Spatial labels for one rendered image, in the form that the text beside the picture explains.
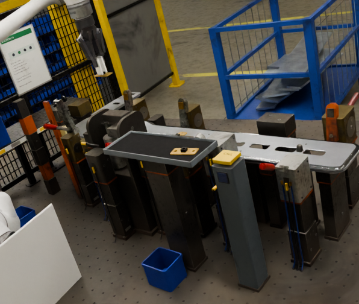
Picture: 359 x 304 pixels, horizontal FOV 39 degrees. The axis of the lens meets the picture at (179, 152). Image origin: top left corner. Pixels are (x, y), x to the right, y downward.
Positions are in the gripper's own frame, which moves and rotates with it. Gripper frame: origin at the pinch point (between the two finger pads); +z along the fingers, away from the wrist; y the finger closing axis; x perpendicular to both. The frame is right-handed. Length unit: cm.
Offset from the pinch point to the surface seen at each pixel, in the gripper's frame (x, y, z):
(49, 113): -25.0, 14.9, 15.0
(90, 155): 16.6, 32.2, 22.7
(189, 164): 71, 40, 16
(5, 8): -229, -112, -14
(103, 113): 15.9, 19.0, 12.0
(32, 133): -45, 15, 26
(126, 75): -214, -203, 86
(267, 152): 73, 3, 33
